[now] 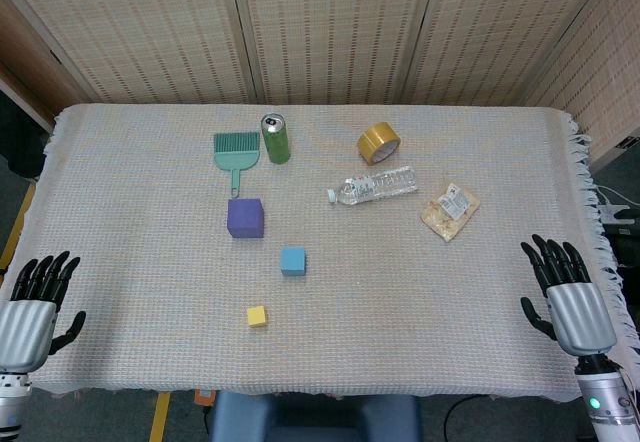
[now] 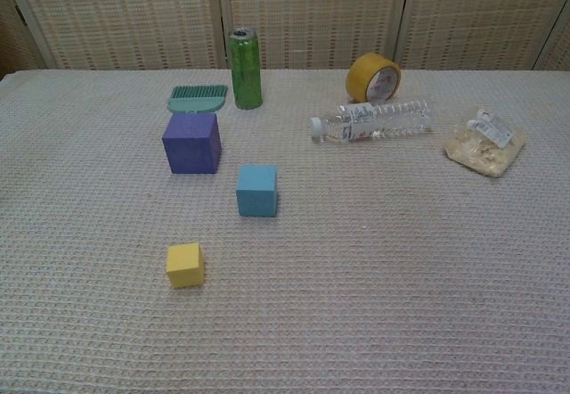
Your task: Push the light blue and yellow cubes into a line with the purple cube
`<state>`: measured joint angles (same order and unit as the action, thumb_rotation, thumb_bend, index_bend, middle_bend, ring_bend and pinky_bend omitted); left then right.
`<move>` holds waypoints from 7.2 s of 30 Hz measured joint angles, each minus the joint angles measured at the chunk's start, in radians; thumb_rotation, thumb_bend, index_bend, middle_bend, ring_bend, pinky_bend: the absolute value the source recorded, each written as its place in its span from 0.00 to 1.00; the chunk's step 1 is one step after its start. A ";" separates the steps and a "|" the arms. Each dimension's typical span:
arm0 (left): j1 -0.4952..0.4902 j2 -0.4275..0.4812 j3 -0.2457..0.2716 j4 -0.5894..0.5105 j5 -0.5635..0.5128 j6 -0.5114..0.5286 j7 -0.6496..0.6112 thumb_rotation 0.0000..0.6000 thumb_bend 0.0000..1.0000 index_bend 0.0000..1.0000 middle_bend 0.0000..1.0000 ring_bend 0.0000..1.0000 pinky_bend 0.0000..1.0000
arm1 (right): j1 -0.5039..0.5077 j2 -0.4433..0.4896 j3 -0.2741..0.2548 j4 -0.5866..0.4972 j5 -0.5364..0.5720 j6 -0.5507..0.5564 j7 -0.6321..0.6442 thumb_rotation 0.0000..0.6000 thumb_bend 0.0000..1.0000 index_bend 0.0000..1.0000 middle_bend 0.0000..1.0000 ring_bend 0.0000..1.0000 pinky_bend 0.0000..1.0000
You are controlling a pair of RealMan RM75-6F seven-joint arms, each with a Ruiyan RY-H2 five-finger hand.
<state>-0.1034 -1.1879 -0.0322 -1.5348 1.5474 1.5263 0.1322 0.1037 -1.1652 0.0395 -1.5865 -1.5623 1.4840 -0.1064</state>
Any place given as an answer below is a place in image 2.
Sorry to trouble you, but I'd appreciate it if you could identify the large purple foam cube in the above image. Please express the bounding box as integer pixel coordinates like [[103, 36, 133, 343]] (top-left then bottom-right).
[[161, 112, 223, 176]]

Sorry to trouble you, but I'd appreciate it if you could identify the teal hand brush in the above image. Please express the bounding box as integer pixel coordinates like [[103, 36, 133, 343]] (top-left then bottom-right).
[[167, 84, 229, 114]]

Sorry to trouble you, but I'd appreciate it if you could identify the beige woven folding screen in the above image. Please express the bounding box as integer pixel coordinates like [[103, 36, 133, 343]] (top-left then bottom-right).
[[0, 0, 570, 72]]

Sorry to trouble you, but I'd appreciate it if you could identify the green drink can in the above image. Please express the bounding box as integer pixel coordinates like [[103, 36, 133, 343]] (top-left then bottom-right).
[[228, 27, 264, 111]]

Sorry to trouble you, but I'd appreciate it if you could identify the white waffle-weave tablecloth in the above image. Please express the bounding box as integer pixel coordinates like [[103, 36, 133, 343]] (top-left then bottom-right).
[[0, 69, 570, 394]]

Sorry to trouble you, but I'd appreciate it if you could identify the clear bag of snacks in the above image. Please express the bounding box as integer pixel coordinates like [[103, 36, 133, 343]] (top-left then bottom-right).
[[443, 107, 527, 178]]

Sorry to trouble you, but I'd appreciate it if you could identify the medium blue foam cube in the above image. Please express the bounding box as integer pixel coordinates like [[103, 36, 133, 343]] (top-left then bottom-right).
[[235, 164, 279, 219]]

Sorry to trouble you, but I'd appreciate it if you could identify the clear plastic water bottle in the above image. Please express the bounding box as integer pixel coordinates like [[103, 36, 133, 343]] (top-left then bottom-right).
[[310, 97, 434, 144]]

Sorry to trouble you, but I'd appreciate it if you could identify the small yellow foam cube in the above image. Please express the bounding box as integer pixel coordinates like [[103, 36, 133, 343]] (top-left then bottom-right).
[[166, 242, 205, 289]]

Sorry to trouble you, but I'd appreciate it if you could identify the yellow packing tape roll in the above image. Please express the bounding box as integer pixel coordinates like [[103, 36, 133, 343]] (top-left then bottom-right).
[[346, 52, 402, 103]]

